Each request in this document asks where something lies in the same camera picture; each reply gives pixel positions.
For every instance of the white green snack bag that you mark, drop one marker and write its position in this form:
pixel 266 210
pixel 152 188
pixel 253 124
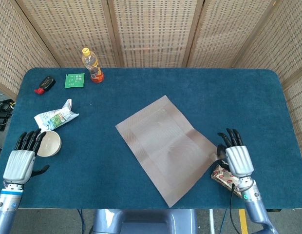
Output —
pixel 56 119

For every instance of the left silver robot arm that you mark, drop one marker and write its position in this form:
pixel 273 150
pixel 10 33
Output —
pixel 7 207

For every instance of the blue grey robot torso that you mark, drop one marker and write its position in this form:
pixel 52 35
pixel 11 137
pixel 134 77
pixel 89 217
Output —
pixel 141 221

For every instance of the white table leg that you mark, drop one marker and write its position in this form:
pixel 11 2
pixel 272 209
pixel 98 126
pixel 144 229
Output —
pixel 212 221

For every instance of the orange drink bottle yellow cap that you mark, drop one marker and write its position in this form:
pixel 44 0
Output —
pixel 92 65

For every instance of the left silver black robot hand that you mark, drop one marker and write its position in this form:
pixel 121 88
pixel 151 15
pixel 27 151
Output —
pixel 19 165

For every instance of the black box with red cap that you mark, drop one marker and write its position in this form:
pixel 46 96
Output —
pixel 47 83

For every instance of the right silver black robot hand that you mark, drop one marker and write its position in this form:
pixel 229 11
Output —
pixel 238 161

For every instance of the blue table cloth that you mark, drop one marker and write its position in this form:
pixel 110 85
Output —
pixel 190 85

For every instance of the green sachet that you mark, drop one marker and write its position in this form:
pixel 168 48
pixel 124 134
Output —
pixel 74 81

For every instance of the woven bamboo screen panel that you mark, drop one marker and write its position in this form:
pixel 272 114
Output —
pixel 153 31
pixel 68 29
pixel 226 31
pixel 287 48
pixel 9 48

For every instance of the beige bowl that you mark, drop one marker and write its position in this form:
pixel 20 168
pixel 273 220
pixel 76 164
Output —
pixel 50 146

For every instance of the grey woven placemat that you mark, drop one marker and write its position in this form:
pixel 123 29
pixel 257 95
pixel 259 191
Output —
pixel 163 151

